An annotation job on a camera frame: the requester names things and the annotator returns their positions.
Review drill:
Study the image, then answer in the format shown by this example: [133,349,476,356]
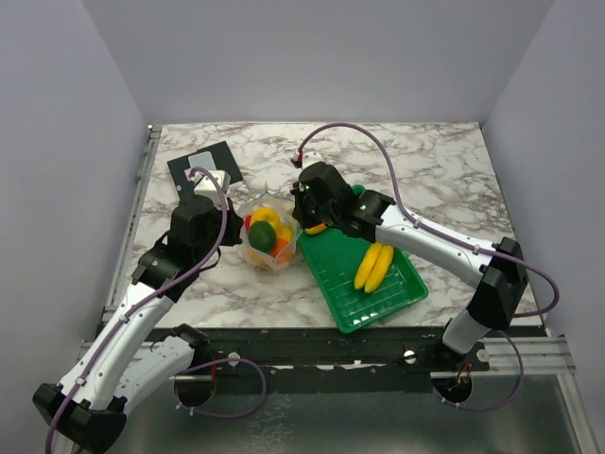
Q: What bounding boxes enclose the green avocado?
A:
[248,222,277,253]

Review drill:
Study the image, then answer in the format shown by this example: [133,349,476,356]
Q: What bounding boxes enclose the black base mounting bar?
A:
[136,323,493,394]

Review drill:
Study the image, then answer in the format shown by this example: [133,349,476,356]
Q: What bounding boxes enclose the yellow banana bunch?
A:
[354,243,394,293]

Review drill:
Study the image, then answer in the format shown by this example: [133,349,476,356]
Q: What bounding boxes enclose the green plastic tray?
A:
[295,183,430,334]

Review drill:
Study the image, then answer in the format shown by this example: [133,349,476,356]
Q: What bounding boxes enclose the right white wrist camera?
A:
[291,151,323,170]

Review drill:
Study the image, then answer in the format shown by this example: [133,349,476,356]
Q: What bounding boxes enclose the black network box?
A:
[167,141,243,200]

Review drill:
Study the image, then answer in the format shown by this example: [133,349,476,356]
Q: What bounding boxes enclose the yellow orange mango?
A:
[304,223,327,236]

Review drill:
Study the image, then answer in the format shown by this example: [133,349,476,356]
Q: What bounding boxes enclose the white grey small router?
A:
[188,151,216,170]

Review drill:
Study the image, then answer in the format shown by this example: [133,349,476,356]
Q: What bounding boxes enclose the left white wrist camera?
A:
[189,170,231,204]

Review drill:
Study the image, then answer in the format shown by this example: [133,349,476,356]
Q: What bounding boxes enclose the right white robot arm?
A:
[291,162,528,370]

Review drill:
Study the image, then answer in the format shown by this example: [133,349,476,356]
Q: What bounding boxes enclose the orange peach with leaf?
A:
[247,248,270,270]

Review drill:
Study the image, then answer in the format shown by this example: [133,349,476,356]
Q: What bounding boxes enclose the orange fruit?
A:
[270,237,289,257]

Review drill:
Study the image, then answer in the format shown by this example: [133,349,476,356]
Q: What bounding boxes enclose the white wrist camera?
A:
[291,151,323,170]
[189,170,231,204]

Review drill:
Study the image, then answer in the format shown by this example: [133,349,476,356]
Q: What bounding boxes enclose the clear zip top bag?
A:
[237,184,301,272]

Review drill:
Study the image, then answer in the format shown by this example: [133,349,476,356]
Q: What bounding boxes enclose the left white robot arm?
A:
[32,193,243,453]

